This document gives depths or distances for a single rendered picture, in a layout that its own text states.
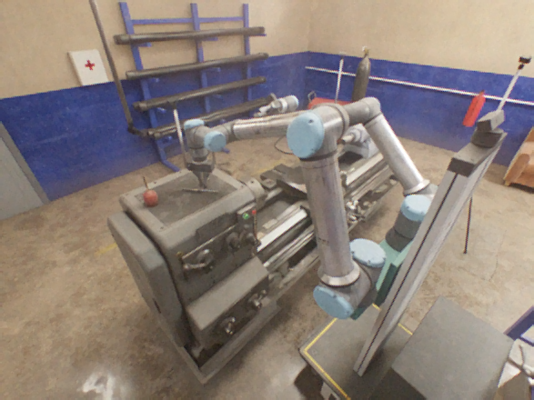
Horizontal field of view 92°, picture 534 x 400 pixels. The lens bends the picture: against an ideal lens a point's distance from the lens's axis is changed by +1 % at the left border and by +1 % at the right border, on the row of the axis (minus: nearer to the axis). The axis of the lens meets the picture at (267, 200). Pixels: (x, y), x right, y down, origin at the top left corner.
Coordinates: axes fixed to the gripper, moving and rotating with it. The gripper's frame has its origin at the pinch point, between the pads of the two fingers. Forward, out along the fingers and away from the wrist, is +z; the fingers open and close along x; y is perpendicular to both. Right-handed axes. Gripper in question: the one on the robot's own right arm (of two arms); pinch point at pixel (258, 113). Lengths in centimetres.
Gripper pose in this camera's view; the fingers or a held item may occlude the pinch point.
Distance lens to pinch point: 170.7
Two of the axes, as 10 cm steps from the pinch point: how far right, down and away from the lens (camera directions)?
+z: -7.0, 4.2, -5.8
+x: -5.4, 2.2, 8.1
